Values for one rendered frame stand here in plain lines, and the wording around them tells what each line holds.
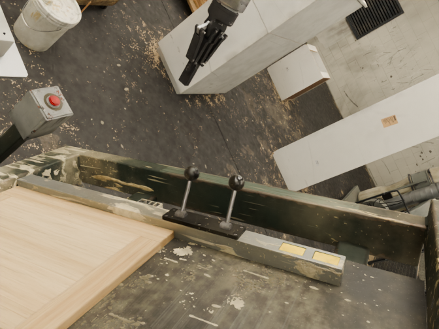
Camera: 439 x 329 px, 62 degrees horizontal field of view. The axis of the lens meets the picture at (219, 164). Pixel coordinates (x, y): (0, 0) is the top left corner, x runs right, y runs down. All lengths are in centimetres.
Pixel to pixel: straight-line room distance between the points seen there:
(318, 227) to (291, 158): 369
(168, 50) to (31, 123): 241
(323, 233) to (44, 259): 67
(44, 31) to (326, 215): 217
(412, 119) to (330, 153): 94
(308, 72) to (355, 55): 326
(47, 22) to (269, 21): 164
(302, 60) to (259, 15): 271
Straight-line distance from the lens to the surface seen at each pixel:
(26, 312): 74
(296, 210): 100
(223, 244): 83
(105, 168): 131
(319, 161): 457
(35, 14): 266
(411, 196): 624
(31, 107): 141
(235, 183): 82
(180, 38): 360
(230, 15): 97
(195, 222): 85
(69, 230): 95
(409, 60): 878
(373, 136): 440
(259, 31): 319
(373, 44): 889
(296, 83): 584
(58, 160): 134
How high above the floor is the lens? 197
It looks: 33 degrees down
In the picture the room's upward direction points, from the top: 63 degrees clockwise
